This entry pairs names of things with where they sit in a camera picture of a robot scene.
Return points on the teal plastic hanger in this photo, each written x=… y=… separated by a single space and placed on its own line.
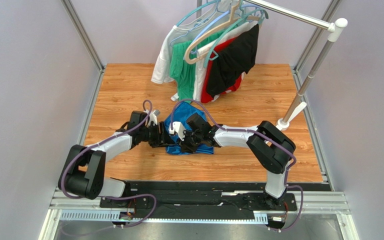
x=227 y=34

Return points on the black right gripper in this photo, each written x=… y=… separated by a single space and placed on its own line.
x=192 y=139

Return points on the teal hanger left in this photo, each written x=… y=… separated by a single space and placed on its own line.
x=198 y=10

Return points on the blue plastic hanger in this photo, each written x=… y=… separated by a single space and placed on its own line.
x=189 y=31

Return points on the blue cloth napkin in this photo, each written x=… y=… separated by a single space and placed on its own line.
x=181 y=114

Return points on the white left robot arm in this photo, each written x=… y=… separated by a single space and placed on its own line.
x=83 y=174

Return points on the white t-shirt left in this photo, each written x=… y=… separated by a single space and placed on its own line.
x=161 y=71

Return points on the white t-shirt middle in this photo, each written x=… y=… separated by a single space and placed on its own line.
x=203 y=49

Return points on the green t-shirt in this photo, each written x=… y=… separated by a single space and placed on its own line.
x=188 y=77

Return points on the red t-shirt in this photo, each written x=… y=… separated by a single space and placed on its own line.
x=218 y=82

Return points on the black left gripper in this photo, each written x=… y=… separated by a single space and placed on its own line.
x=161 y=139

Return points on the white t-shirt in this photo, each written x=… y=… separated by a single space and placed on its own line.
x=203 y=49
x=161 y=71

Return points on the black t-shirt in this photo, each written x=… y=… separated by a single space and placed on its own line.
x=239 y=53

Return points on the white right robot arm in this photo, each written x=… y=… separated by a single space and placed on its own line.
x=271 y=147

